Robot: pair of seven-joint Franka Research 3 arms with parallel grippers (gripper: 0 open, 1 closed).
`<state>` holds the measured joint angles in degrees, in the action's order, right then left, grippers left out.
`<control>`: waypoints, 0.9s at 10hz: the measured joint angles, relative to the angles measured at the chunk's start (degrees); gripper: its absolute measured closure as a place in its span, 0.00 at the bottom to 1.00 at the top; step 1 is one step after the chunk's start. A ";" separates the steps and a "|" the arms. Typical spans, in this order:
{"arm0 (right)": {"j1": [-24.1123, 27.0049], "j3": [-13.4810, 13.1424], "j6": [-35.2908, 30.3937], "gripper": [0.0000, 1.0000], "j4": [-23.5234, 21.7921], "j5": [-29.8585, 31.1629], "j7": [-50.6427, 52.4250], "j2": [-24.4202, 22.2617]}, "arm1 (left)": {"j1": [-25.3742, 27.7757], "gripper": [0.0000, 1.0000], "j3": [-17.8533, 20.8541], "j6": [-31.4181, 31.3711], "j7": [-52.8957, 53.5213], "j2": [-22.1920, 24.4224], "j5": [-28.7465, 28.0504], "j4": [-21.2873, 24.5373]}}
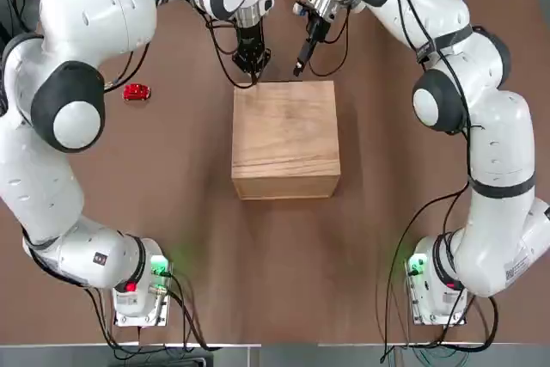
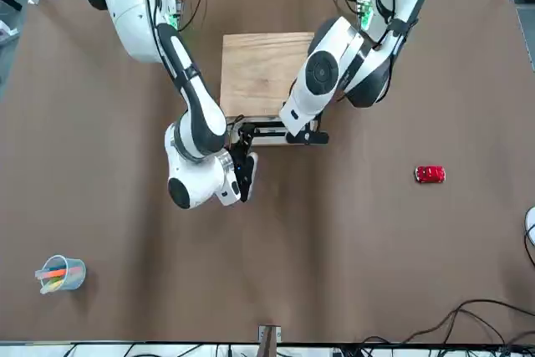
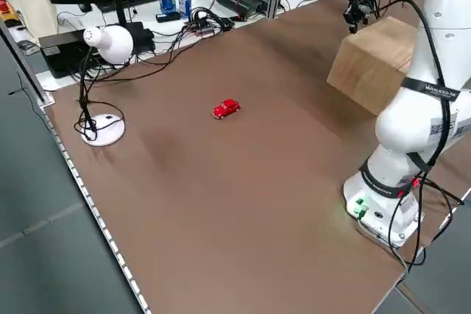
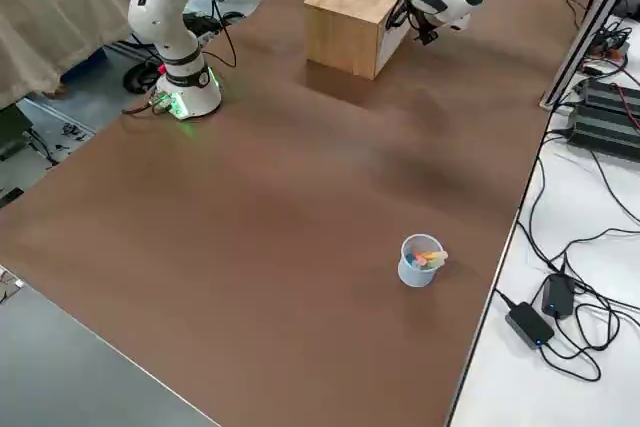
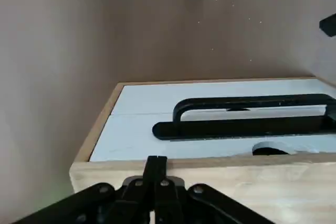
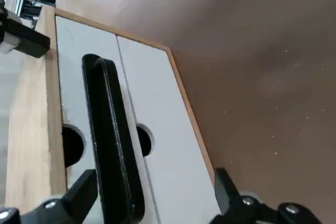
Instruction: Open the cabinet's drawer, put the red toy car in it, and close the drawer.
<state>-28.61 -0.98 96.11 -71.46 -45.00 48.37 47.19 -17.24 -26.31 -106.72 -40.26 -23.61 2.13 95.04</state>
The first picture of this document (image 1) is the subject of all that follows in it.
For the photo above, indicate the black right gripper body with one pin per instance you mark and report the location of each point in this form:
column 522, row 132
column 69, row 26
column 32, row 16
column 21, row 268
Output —
column 318, row 29

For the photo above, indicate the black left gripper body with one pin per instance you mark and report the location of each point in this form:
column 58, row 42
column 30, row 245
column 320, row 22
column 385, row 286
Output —
column 251, row 49

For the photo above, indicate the wooden cabinet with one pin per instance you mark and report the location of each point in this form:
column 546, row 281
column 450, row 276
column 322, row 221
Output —
column 283, row 135

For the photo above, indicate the red toy car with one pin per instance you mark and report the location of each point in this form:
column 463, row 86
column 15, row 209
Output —
column 136, row 93

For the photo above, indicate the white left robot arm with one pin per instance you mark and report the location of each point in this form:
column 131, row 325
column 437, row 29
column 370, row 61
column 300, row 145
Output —
column 86, row 32

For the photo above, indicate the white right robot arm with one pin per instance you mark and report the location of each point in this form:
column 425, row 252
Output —
column 498, row 148

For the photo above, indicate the black plastic box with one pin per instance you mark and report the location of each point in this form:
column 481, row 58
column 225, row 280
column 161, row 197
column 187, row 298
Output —
column 163, row 358

